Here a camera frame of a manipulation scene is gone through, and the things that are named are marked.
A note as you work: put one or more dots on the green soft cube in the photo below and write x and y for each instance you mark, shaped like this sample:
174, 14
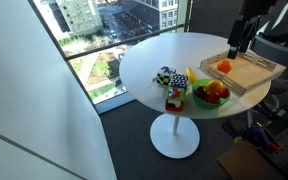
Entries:
175, 93

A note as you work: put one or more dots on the dark purple plum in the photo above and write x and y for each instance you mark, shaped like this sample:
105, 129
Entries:
200, 91

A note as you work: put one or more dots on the grey office chair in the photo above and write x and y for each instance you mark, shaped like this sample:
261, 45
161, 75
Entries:
280, 56

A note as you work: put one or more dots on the red apple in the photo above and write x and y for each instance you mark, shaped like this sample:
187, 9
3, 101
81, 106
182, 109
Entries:
213, 98

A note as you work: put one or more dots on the yellow orange round fruit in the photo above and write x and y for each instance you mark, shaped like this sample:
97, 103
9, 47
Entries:
215, 86

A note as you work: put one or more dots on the dark window mullion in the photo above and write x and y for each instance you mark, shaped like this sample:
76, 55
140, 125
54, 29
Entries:
187, 15

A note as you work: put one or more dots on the pale apartment building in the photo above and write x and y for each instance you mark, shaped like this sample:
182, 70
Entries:
79, 15

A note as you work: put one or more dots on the brown cardboard sheet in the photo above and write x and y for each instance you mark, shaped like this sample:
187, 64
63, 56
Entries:
247, 163

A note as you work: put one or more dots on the white table pedestal base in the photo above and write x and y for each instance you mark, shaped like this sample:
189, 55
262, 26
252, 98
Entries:
174, 136

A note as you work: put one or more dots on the yellow banana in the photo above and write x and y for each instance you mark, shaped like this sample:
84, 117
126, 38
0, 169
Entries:
190, 75

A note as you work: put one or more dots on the zebra checker soft cube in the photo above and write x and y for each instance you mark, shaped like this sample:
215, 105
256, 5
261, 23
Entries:
165, 76

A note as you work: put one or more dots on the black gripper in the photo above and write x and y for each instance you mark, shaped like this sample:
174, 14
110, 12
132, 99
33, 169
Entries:
244, 31

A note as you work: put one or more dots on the wooden tray box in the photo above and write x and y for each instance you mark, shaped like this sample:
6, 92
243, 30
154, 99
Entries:
247, 71

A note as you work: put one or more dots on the small red fruit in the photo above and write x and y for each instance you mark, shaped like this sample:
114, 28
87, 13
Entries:
224, 92

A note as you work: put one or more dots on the dark window rail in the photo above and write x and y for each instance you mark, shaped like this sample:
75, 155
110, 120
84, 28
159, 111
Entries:
124, 42

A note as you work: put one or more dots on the yellow green fruit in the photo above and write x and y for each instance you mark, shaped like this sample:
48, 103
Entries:
204, 87

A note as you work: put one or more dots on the green plastic bowl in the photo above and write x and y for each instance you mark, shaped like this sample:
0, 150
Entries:
205, 103

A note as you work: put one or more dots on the blue clamp with red tip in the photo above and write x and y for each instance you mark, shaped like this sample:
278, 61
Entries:
262, 136

